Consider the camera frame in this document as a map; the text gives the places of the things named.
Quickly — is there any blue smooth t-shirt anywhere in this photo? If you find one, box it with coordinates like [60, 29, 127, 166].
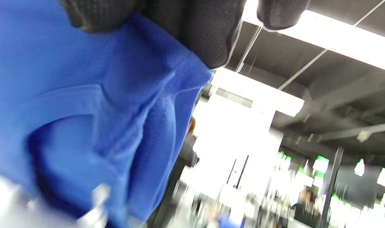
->
[0, 0, 214, 228]

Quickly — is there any person's right hand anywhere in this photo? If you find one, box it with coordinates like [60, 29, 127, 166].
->
[61, 0, 310, 69]

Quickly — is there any crumpled blue cloth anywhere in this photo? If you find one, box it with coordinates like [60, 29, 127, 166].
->
[219, 215, 247, 228]

